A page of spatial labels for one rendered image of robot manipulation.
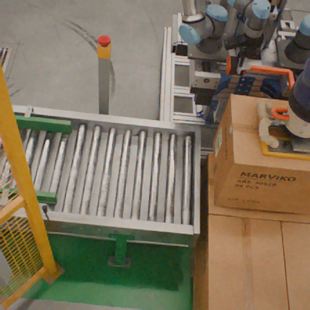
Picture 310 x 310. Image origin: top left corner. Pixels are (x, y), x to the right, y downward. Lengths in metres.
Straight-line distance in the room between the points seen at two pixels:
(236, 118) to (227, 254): 0.70
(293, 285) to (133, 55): 2.31
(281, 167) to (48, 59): 2.35
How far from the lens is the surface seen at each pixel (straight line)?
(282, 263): 2.39
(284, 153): 2.02
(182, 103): 3.22
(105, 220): 2.25
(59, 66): 3.71
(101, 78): 2.56
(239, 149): 1.98
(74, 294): 2.75
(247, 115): 2.11
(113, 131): 2.59
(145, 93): 3.53
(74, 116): 2.61
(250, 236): 2.39
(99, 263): 2.80
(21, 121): 2.58
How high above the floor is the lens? 2.64
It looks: 56 degrees down
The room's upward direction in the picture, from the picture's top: 10 degrees clockwise
